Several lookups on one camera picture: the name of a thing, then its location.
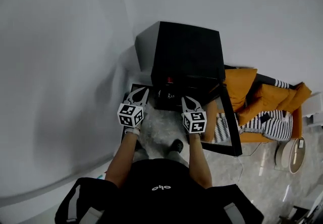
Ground person's right forearm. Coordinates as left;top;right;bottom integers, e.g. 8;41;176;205
188;133;213;189

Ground black glass-door cabinet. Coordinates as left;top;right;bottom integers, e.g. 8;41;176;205
134;21;244;157

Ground person's black top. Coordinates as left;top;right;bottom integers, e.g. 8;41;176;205
55;158;264;224

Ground black white striped blanket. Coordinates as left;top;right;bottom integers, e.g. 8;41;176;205
216;79;294;143

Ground dark wooden chair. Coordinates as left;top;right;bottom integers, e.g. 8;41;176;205
280;202;323;224

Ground white storage shelf unit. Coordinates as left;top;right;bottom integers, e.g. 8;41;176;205
301;91;323;128

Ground round beige side table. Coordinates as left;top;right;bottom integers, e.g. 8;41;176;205
274;136;306;175

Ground white wristband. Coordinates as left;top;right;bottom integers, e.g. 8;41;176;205
124;127;141;136

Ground white floor cable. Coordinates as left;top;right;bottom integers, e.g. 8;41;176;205
236;142;263;189

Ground orange sofa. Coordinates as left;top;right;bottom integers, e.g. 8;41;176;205
214;66;312;143

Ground person's left forearm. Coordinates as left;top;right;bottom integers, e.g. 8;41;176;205
104;132;140;189

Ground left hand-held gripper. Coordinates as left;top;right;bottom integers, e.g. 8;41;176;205
116;87;150;129

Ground person's grey trousers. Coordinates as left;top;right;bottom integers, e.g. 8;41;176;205
136;147;190;168

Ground person's right black shoe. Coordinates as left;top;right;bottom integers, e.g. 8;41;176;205
169;139;184;154

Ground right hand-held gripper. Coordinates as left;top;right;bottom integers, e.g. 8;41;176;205
181;96;208;134

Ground orange sofa cushion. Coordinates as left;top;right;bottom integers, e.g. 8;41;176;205
223;68;258;113
238;83;291;125
282;82;312;113

